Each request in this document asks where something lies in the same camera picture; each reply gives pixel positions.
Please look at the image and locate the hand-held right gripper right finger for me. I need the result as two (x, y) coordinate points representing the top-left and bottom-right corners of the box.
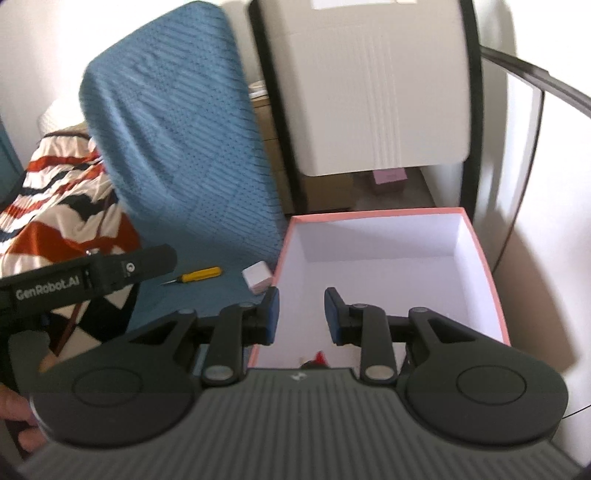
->
(324, 286), (481, 384)

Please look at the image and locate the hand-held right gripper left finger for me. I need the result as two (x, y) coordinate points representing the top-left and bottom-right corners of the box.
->
(124, 286), (281, 386)

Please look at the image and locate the yellow screwdriver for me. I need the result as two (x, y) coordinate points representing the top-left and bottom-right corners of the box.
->
(161, 267), (222, 288)

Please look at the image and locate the pink cardboard box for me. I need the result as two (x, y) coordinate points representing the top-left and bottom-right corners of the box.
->
(247, 207), (511, 370)

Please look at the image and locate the white quilted mattress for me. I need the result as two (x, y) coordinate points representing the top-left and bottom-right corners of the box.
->
(39, 95), (90, 137)

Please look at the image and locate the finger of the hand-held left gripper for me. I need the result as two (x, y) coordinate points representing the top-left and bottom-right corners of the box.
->
(92, 244), (178, 296)

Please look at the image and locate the person's left hand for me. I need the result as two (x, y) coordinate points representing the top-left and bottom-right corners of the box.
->
(0, 355), (56, 455)

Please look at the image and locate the black metal rail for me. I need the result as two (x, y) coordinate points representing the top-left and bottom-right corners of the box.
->
(480, 44), (591, 114)

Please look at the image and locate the blue textured seat cushion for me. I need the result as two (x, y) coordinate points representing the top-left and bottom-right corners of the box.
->
(78, 2), (287, 324)

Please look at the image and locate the white folding chair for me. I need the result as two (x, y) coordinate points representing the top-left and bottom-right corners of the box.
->
(247, 0), (483, 217)

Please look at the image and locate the red black white striped blanket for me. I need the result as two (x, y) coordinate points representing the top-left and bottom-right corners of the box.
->
(0, 122), (141, 356)

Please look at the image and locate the white charger plug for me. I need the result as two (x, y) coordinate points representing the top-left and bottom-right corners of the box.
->
(242, 261), (273, 294)

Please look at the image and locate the small pink box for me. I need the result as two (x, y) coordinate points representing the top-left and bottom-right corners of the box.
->
(373, 168), (408, 197)

